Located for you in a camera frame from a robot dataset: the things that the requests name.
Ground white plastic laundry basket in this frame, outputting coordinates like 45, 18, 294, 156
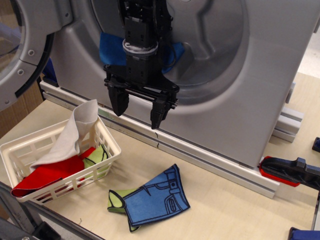
0, 118, 121, 205

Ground grey felt cloth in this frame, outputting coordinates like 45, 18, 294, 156
29, 99, 98, 172

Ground black clamp at right edge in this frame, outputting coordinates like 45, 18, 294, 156
312, 137, 320, 153

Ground grey toy washing machine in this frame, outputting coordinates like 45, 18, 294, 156
14, 0, 320, 169

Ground red felt cloth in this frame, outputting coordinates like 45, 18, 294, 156
11, 155, 85, 198

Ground grey metal table frame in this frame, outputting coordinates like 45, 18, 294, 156
0, 182, 102, 240

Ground green felt cloth on table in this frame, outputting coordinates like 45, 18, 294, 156
107, 188, 137, 218

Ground blue felt jeans shorts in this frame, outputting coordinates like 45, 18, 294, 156
123, 164, 191, 228

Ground blue black clamp corner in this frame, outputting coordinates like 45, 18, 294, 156
288, 227, 320, 240

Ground red black clamp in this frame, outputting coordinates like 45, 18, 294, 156
259, 156, 320, 191

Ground green felt cloth in basket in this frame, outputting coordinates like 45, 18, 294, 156
79, 144, 109, 169

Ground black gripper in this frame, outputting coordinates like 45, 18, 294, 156
103, 64, 180, 130

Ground blue felt cloth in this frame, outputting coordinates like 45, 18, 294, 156
99, 32, 185, 74

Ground white aluminium base rail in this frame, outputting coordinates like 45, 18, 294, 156
39, 80, 280, 200

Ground grey aluminium side bracket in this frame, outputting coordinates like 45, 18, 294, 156
271, 81, 304, 143

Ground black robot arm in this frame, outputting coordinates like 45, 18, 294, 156
103, 0, 180, 129

